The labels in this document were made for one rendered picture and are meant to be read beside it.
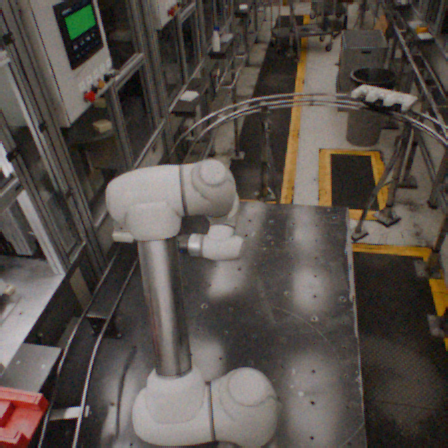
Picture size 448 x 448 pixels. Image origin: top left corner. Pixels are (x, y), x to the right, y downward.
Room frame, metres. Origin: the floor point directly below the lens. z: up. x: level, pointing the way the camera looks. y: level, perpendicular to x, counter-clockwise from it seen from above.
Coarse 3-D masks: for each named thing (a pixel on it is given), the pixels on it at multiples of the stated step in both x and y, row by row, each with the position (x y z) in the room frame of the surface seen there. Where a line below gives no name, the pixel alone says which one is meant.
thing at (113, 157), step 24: (120, 0) 2.00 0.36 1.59; (120, 24) 1.95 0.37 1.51; (120, 48) 1.90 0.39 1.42; (96, 120) 1.54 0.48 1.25; (72, 144) 1.34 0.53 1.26; (96, 144) 1.49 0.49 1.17; (120, 144) 1.68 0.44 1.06; (96, 168) 1.44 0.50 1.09; (120, 168) 1.62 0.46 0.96; (96, 192) 1.39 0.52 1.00; (96, 216) 1.33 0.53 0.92
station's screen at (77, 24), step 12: (84, 0) 1.58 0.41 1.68; (72, 12) 1.48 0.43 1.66; (84, 12) 1.56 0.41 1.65; (72, 24) 1.46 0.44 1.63; (84, 24) 1.54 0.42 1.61; (72, 36) 1.44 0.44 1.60; (84, 36) 1.52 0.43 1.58; (96, 36) 1.60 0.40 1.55; (72, 48) 1.42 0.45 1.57; (84, 48) 1.49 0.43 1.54
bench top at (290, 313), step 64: (128, 256) 1.32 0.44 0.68; (192, 256) 1.28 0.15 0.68; (256, 256) 1.24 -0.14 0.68; (320, 256) 1.21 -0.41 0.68; (128, 320) 0.96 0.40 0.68; (192, 320) 0.93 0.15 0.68; (256, 320) 0.91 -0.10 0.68; (320, 320) 0.88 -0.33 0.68; (64, 384) 0.71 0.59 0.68; (128, 384) 0.69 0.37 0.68; (320, 384) 0.63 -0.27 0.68
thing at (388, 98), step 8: (360, 88) 2.48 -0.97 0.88; (368, 88) 2.45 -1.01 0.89; (376, 88) 2.45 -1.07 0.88; (352, 96) 2.43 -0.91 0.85; (368, 96) 2.35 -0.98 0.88; (376, 96) 2.36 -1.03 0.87; (384, 96) 2.36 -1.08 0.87; (392, 96) 2.31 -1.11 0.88; (400, 96) 2.33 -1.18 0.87; (408, 96) 2.30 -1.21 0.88; (368, 104) 2.35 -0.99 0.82; (376, 104) 2.32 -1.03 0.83; (384, 104) 2.27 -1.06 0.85; (392, 104) 2.28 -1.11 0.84; (400, 104) 2.29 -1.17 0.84; (408, 104) 2.19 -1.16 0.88; (384, 112) 2.27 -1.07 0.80
